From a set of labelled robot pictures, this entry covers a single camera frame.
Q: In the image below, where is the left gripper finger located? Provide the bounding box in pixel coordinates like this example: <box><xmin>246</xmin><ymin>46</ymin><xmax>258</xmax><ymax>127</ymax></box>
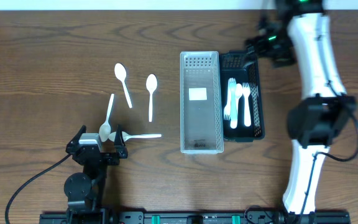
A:
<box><xmin>114</xmin><ymin>125</ymin><xmax>126</xmax><ymax>152</ymax></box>
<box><xmin>68</xmin><ymin>125</ymin><xmax>86</xmax><ymax>146</ymax></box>

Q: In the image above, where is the white plastic fork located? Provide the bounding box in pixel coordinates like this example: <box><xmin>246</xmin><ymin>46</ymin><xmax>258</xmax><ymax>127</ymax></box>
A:
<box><xmin>228</xmin><ymin>78</ymin><xmax>237</xmax><ymax>121</ymax></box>
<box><xmin>242</xmin><ymin>83</ymin><xmax>251</xmax><ymax>127</ymax></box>
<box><xmin>223</xmin><ymin>90</ymin><xmax>231</xmax><ymax>120</ymax></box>

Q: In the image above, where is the white plastic spoon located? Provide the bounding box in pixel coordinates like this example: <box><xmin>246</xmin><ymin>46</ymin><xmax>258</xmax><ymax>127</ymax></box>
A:
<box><xmin>114</xmin><ymin>63</ymin><xmax>132</xmax><ymax>108</ymax></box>
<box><xmin>99</xmin><ymin>94</ymin><xmax>114</xmax><ymax>142</ymax></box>
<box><xmin>230</xmin><ymin>83</ymin><xmax>242</xmax><ymax>129</ymax></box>
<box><xmin>146</xmin><ymin>73</ymin><xmax>158</xmax><ymax>123</ymax></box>

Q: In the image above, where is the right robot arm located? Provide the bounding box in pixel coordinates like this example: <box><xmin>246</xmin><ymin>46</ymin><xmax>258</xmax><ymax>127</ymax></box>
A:
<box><xmin>246</xmin><ymin>0</ymin><xmax>358</xmax><ymax>223</ymax></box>

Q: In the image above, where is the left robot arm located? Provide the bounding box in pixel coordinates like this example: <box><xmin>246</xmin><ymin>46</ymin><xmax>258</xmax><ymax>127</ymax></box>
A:
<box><xmin>64</xmin><ymin>125</ymin><xmax>128</xmax><ymax>223</ymax></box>

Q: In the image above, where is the white plastic spoon horizontal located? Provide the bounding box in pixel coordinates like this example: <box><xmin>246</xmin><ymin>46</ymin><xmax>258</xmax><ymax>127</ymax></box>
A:
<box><xmin>108</xmin><ymin>131</ymin><xmax>162</xmax><ymax>141</ymax></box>

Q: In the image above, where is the white plastic spoon tilted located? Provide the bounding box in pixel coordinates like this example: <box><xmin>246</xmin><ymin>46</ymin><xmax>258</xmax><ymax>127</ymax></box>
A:
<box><xmin>99</xmin><ymin>94</ymin><xmax>114</xmax><ymax>142</ymax></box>

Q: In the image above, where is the black plastic basket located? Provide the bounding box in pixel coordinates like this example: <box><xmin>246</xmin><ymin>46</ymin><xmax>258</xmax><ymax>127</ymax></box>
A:
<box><xmin>219</xmin><ymin>50</ymin><xmax>265</xmax><ymax>142</ymax></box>

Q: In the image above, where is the clear plastic basket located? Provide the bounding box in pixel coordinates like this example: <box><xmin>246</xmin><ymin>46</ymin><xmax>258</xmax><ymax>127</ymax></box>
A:
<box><xmin>180</xmin><ymin>51</ymin><xmax>224</xmax><ymax>154</ymax></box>

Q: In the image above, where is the left black cable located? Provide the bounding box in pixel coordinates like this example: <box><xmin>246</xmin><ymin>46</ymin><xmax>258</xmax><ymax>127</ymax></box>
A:
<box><xmin>4</xmin><ymin>153</ymin><xmax>73</xmax><ymax>224</ymax></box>

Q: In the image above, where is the black cable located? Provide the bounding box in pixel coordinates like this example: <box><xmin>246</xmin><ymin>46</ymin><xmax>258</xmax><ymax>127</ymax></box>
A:
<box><xmin>4</xmin><ymin>153</ymin><xmax>73</xmax><ymax>224</ymax></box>
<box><xmin>296</xmin><ymin>83</ymin><xmax>358</xmax><ymax>224</ymax></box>

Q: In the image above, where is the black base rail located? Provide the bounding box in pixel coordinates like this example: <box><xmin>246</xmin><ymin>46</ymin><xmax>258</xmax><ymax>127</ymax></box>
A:
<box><xmin>39</xmin><ymin>208</ymin><xmax>351</xmax><ymax>224</ymax></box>

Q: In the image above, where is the right black cable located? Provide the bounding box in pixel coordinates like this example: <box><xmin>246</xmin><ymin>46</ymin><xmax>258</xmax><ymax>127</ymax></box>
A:
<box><xmin>296</xmin><ymin>83</ymin><xmax>358</xmax><ymax>224</ymax></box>

